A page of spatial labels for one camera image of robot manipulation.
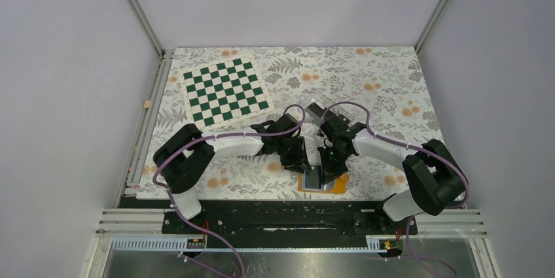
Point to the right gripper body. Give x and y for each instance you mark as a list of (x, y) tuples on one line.
[(332, 155)]

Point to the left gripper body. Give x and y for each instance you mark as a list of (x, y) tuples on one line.
[(290, 151)]

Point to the single black credit card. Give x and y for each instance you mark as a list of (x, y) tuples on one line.
[(312, 178)]

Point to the orange leather card holder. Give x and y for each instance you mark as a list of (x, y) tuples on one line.
[(337, 186)]

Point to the clear plastic card box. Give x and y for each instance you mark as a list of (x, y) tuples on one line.
[(316, 107)]

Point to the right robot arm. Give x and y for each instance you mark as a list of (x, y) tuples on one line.
[(434, 179)]

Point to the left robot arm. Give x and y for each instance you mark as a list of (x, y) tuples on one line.
[(182, 160)]

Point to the green white chessboard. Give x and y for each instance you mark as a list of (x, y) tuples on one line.
[(224, 92)]

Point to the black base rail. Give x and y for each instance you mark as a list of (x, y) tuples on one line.
[(296, 224)]

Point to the right aluminium frame post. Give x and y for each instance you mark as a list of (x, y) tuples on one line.
[(430, 25)]

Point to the aluminium frame post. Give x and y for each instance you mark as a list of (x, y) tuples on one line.
[(430, 25), (146, 26)]

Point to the left aluminium frame post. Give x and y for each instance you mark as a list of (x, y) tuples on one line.
[(146, 26)]

